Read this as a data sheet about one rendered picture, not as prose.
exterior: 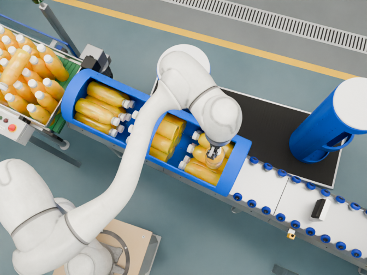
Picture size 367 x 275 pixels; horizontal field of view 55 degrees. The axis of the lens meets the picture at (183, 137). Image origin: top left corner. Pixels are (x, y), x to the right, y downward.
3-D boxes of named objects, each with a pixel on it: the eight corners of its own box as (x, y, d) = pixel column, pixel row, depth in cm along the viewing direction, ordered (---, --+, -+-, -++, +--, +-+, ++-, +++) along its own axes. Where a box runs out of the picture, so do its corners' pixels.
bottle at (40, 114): (39, 121, 194) (21, 109, 174) (48, 112, 195) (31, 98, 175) (49, 129, 192) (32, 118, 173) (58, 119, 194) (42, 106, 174)
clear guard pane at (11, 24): (92, 79, 247) (67, 45, 200) (0, 38, 259) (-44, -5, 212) (92, 79, 247) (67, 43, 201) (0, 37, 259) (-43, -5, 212)
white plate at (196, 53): (212, 89, 180) (212, 90, 181) (207, 41, 187) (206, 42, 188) (158, 95, 180) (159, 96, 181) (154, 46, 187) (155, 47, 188)
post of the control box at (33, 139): (78, 167, 278) (15, 134, 182) (74, 165, 279) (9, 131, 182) (81, 163, 279) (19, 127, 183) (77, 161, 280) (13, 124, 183)
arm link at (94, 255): (89, 290, 155) (73, 299, 134) (68, 255, 159) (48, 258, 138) (120, 266, 157) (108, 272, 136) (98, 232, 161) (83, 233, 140)
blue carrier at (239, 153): (223, 203, 171) (232, 188, 145) (70, 129, 184) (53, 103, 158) (245, 154, 181) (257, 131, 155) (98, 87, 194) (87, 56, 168)
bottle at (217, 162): (224, 167, 148) (228, 157, 129) (206, 171, 148) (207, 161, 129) (220, 150, 150) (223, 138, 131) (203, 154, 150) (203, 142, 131)
